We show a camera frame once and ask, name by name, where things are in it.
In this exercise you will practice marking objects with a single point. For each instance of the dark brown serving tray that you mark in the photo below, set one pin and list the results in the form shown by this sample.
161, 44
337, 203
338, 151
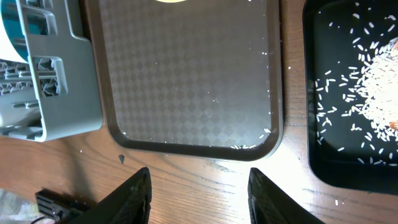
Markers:
194, 78

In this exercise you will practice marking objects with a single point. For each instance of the light blue bowl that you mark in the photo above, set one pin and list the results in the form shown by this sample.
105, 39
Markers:
13, 45

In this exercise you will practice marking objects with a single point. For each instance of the grey plastic dish rack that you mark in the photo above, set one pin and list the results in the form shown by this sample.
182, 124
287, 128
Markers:
55, 94

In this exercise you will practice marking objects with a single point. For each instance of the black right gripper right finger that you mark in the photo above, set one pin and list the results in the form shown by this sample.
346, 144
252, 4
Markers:
268, 204

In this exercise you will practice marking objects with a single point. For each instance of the yellow round plate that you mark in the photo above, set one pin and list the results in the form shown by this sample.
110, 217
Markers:
170, 1

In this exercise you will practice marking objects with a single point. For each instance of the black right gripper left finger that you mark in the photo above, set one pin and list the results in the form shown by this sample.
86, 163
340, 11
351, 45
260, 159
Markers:
129, 203

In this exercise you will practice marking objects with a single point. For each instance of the black waste bin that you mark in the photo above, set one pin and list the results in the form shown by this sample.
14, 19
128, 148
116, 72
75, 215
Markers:
365, 177

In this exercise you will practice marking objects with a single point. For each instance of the rice pile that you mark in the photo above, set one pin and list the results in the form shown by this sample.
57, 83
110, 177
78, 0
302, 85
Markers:
355, 81

